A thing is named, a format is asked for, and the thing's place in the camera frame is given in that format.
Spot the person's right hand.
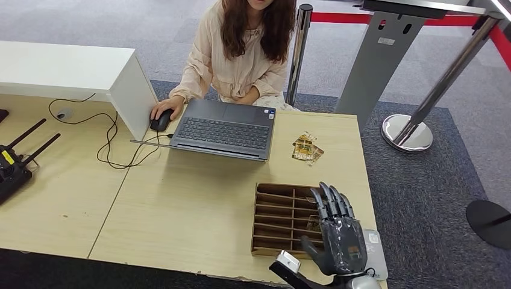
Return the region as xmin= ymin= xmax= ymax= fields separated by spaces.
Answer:
xmin=150 ymin=95 xmax=186 ymax=120

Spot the grey metal stand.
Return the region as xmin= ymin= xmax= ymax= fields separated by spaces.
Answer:
xmin=334 ymin=0 xmax=511 ymax=131

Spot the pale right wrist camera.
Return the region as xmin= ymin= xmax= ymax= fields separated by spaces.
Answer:
xmin=269 ymin=250 xmax=332 ymax=289

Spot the black router with antennas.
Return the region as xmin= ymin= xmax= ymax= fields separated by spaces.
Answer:
xmin=0 ymin=118 xmax=61 ymax=206

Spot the person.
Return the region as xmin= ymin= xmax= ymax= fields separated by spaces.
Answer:
xmin=150 ymin=0 xmax=298 ymax=120

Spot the black computer mouse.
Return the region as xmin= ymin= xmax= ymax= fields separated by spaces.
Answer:
xmin=149 ymin=108 xmax=174 ymax=132

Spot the chrome barrier post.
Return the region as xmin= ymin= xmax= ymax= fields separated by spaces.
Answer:
xmin=286 ymin=4 xmax=314 ymax=107

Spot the black round base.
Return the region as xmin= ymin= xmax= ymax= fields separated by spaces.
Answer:
xmin=465 ymin=199 xmax=511 ymax=250

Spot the person's left hand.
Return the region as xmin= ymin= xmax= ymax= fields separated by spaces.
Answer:
xmin=235 ymin=85 xmax=261 ymax=105

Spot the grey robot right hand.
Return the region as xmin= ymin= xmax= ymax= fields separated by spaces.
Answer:
xmin=300 ymin=181 xmax=368 ymax=277

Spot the grey laptop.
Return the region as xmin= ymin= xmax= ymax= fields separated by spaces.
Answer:
xmin=130 ymin=98 xmax=277 ymax=163

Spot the gold patterned card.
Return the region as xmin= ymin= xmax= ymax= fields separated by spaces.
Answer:
xmin=291 ymin=141 xmax=316 ymax=163
xmin=306 ymin=144 xmax=325 ymax=167
xmin=296 ymin=131 xmax=318 ymax=146

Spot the white desk shelf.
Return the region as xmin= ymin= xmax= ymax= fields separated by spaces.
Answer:
xmin=0 ymin=40 xmax=159 ymax=141

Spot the red barrier belt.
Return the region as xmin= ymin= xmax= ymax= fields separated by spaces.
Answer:
xmin=310 ymin=11 xmax=511 ymax=73

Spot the black cable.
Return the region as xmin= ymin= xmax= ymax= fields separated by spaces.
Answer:
xmin=48 ymin=93 xmax=174 ymax=170

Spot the brown wooden card tray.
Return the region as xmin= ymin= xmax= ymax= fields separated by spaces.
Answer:
xmin=250 ymin=182 xmax=334 ymax=260

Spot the white card reader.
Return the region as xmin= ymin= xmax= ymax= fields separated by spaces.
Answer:
xmin=361 ymin=228 xmax=389 ymax=281

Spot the chrome stanchion with round base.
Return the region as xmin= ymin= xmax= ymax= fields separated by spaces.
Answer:
xmin=380 ymin=14 xmax=500 ymax=153

